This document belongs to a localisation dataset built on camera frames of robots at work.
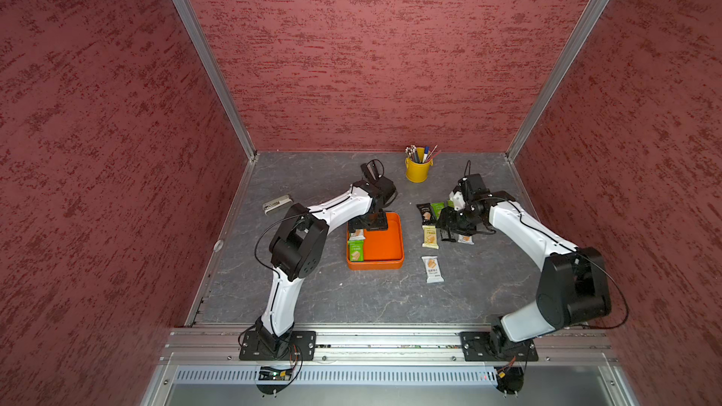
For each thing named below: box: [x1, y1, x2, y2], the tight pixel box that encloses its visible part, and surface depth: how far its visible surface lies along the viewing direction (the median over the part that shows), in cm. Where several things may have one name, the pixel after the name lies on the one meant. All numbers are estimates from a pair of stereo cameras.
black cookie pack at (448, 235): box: [439, 228, 459, 243], surface depth 97 cm
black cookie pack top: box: [415, 203, 437, 226], surface depth 102 cm
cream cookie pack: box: [421, 224, 440, 250], surface depth 96 cm
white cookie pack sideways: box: [456, 234, 475, 246], surface depth 96 cm
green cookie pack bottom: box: [347, 239, 365, 263], surface depth 91 cm
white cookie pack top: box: [348, 228, 366, 241], surface depth 94 cm
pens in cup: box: [404, 144, 441, 164], surface depth 108 cm
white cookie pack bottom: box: [421, 255, 445, 284], surface depth 89 cm
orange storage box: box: [345, 212, 406, 270], surface depth 94 cm
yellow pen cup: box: [405, 156, 434, 184], surface depth 111 cm
